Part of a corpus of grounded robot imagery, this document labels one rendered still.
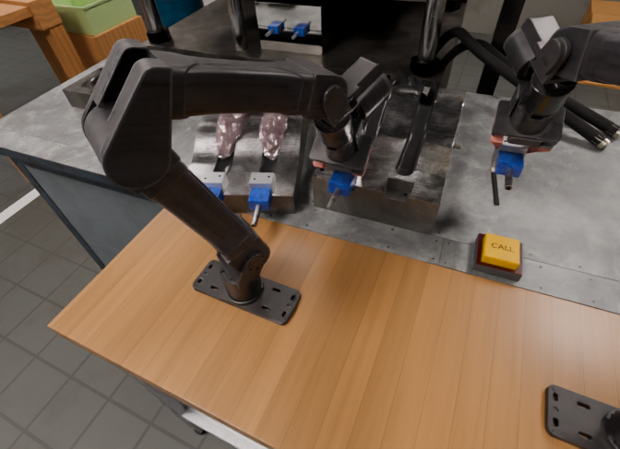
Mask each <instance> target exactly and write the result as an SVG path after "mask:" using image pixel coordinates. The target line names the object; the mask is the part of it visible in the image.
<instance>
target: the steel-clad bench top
mask: <svg viewBox="0 0 620 449"><path fill-rule="evenodd" d="M106 60H107V58H106V59H105V60H103V61H101V62H99V63H98V64H96V65H94V66H93V67H91V68H89V69H87V70H86V71H84V72H82V73H80V74H78V75H77V76H75V77H72V78H71V79H69V80H67V81H66V82H65V83H63V84H61V85H59V86H58V87H56V88H54V89H52V90H50V91H48V92H46V93H45V94H43V95H41V96H40V97H39V98H37V99H35V100H32V101H31V102H29V103H27V104H25V105H24V106H22V107H20V108H18V109H17V110H15V111H13V112H12V113H10V114H8V115H6V116H5V117H3V118H1V119H0V148H5V149H8V150H12V151H16V152H18V153H22V154H26V155H30V156H32V157H36V158H40V159H43V160H49V161H52V162H56V163H60V164H63V165H66V166H70V167H73V168H77V169H81V170H84V171H90V172H94V173H97V174H100V175H104V176H106V174H105V172H104V170H103V168H102V166H101V164H100V162H99V160H98V158H97V156H96V154H95V152H94V150H93V148H92V147H91V145H90V143H89V141H88V139H87V138H86V136H85V135H84V133H83V130H82V127H81V117H82V114H83V112H84V110H85V109H81V108H77V107H72V106H71V104H70V103H69V101H68V99H67V98H66V95H65V93H64V92H63V91H62V89H64V88H66V87H68V86H69V85H71V84H73V83H74V82H76V81H78V80H80V79H81V78H83V77H84V76H86V75H88V74H90V73H91V72H93V71H95V70H97V69H98V68H100V67H104V65H105V63H106ZM501 100H511V98H507V97H499V96H492V95H485V94H478V93H470V92H466V94H465V99H464V102H463V107H462V111H461V115H460V118H459V125H458V129H457V133H456V136H455V140H454V143H457V144H460V145H461V147H460V149H457V148H455V149H454V148H452V152H451V156H450V161H449V165H448V169H447V178H446V182H445V186H444V191H443V194H442V199H441V203H440V207H439V209H438V213H437V216H436V219H435V225H434V227H433V231H432V234H431V235H428V234H424V233H420V232H417V231H413V230H406V229H403V228H399V227H395V226H391V225H388V224H384V223H380V222H376V221H372V220H369V219H362V218H358V217H355V216H351V215H347V214H343V213H340V212H335V211H331V210H327V209H324V208H320V207H314V197H313V182H312V175H313V174H314V172H315V170H316V168H317V167H315V166H314V164H313V162H314V161H311V160H310V158H309V154H310V151H311V148H312V146H313V143H314V140H315V137H316V133H317V131H316V128H315V126H309V127H308V133H307V139H306V145H305V152H304V163H303V169H302V175H301V181H300V187H299V194H298V199H297V206H296V211H295V214H281V213H260V214H259V217H260V218H263V219H268V220H272V221H276V222H279V223H282V224H286V225H289V226H293V227H296V228H300V229H303V230H310V231H312V232H316V233H320V234H323V235H327V236H330V237H333V238H337V239H341V240H344V241H347V242H354V243H357V244H361V245H364V246H367V247H371V248H375V249H378V250H381V251H385V252H389V253H392V254H398V255H401V256H405V257H409V258H411V259H415V260H419V261H423V262H425V263H429V264H433V265H436V266H442V267H445V268H449V269H453V270H456V271H459V272H463V273H467V274H470V275H474V276H477V277H480V278H487V279H490V280H493V281H497V282H501V283H504V284H508V285H511V286H514V287H518V288H522V289H527V290H531V291H534V292H538V293H541V294H545V295H548V296H552V297H556V298H558V299H562V300H566V301H572V302H575V303H578V304H582V305H586V306H590V307H592V308H596V309H600V310H603V311H606V312H610V313H616V314H620V136H619V137H618V138H617V139H614V138H613V137H611V136H608V135H607V134H605V133H604V132H603V131H601V130H600V129H598V128H596V127H595V126H593V125H591V124H589V123H588V124H589V125H591V126H592V127H593V128H595V129H596V130H598V131H599V132H600V133H602V134H603V135H604V136H606V137H608V138H609V139H610V140H611V142H610V143H609V144H608V145H607V146H605V147H604V148H602V149H598V148H596V147H595V146H593V145H592V143H590V142H589V141H588V140H586V139H585V138H584V137H582V136H581V135H579V134H578V133H577V132H575V131H574V130H573V129H571V128H570V127H569V126H567V125H566V124H564V126H563V132H562V137H561V140H560V141H559V142H558V144H557V145H554V147H553V148H552V149H551V150H550V151H544V152H533V153H529V154H526V155H525V158H524V167H523V169H522V172H521V174H520V176H519V177H512V189H511V190H509V191H508V190H506V189H505V175H502V174H497V175H496V179H497V188H498V196H499V205H495V200H494V190H493V180H492V171H491V163H492V156H493V153H494V150H495V146H494V145H493V144H492V143H491V142H490V138H491V134H492V129H493V125H494V120H495V112H496V107H497V105H498V102H499V101H501ZM205 116H206V115H199V116H190V117H189V118H187V119H182V120H172V149H173V150H174V151H175V152H176V153H177V154H178V156H179V157H180V160H181V161H182V162H183V163H184V164H185V165H186V166H187V167H188V168H189V166H190V164H191V162H192V158H193V154H194V148H195V142H196V135H197V128H198V125H199V123H200V121H201V120H202V119H203V118H204V117H205ZM486 232H487V233H491V234H495V235H499V236H503V237H507V238H511V239H515V240H519V241H520V242H521V243H522V277H521V279H520V280H519V281H514V280H511V279H507V278H501V277H498V276H494V275H490V274H486V273H484V272H480V271H476V270H473V269H472V265H473V257H474V249H475V241H476V238H477V235H478V233H482V234H485V233H486ZM443 239H444V240H443ZM442 243H443V245H442ZM441 248H442V250H441ZM440 253H441V254H440ZM439 257H440V259H439ZM438 262H439V264H438Z"/></svg>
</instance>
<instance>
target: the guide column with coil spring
mask: <svg viewBox="0 0 620 449"><path fill-rule="evenodd" d="M226 3H227V7H228V12H229V17H230V21H231V26H232V35H233V39H234V44H235V49H236V50H238V51H243V50H246V49H248V48H249V46H248V40H247V36H246V30H245V24H244V14H243V9H242V4H241V0H226Z"/></svg>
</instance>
